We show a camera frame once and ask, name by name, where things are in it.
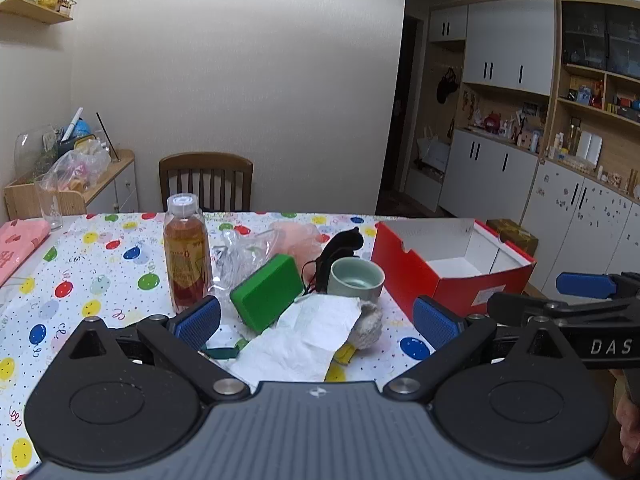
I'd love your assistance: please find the red cardboard box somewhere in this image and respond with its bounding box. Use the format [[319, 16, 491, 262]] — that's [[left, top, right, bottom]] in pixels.
[[371, 218, 537, 318]]

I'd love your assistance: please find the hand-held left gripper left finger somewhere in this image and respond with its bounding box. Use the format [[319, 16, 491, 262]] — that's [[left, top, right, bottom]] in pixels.
[[62, 295, 251, 404]]

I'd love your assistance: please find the white cloth with green trim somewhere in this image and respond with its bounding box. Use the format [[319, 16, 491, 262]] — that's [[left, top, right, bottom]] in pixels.
[[201, 294, 362, 386]]

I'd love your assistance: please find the pale green ceramic cup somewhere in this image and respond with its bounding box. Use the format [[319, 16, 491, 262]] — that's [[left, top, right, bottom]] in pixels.
[[327, 257, 386, 305]]

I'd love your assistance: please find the white wooden cabinet wall unit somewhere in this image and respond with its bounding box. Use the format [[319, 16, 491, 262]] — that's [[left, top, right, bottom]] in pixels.
[[406, 0, 640, 306]]

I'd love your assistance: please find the balloon printed tablecloth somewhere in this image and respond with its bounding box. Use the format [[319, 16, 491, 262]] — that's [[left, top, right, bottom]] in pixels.
[[0, 210, 436, 480]]

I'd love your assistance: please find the person's right hand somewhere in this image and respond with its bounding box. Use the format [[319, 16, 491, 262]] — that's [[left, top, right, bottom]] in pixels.
[[616, 392, 640, 467]]

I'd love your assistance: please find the clear plastic bag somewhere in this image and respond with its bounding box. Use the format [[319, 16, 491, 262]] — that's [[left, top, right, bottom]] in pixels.
[[49, 142, 112, 192]]

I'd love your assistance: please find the wooden side cabinet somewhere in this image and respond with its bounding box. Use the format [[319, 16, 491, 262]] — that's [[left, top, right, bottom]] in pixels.
[[4, 149, 139, 222]]

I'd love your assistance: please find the white paper bag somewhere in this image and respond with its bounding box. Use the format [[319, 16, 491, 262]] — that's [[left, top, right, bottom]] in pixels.
[[416, 127, 452, 172]]

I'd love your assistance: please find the clear plastic container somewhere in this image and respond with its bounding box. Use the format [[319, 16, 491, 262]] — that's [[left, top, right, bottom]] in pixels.
[[14, 126, 59, 181]]

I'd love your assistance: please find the pink mesh bath puff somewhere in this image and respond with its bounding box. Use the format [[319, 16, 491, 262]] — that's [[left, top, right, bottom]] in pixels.
[[267, 222, 326, 268]]

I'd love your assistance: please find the pink cloth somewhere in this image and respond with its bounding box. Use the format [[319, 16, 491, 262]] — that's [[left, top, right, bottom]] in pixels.
[[0, 219, 52, 287]]

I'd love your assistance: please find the white box on shelf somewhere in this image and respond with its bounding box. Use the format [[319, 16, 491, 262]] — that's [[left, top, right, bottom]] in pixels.
[[577, 131, 604, 167]]

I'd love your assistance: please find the brown wooden chair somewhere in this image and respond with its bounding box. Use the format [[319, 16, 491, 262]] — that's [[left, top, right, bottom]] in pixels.
[[158, 152, 254, 212]]

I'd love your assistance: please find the brown cardboard box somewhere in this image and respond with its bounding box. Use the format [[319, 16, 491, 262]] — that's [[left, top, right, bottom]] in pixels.
[[486, 218, 540, 257]]

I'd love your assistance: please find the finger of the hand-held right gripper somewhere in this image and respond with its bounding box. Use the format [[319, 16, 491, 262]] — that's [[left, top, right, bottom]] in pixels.
[[487, 291, 640, 331], [556, 271, 640, 302]]

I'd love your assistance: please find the black cloth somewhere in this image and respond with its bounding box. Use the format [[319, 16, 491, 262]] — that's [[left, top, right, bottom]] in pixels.
[[314, 227, 365, 293]]

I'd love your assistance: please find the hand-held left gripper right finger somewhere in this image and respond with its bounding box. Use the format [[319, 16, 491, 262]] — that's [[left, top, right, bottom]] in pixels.
[[382, 295, 577, 403]]

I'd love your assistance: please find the green sponge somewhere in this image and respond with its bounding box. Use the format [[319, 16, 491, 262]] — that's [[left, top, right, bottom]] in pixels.
[[230, 254, 305, 335]]

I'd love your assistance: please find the wooden wall shelf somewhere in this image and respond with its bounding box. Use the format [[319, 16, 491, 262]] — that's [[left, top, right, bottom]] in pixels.
[[0, 0, 74, 25]]

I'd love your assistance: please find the clear drinking glass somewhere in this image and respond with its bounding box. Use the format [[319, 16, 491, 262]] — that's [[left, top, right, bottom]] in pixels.
[[34, 172, 64, 231]]

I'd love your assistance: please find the clear bubble wrap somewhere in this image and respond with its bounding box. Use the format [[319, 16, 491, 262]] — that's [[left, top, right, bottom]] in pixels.
[[209, 227, 281, 297]]

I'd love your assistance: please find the plastic bottle of amber drink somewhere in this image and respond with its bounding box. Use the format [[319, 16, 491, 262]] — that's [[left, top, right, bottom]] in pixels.
[[163, 192, 214, 315]]

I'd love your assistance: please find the black hanging bag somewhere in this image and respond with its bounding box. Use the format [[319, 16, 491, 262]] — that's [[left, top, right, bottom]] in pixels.
[[436, 67, 460, 105]]

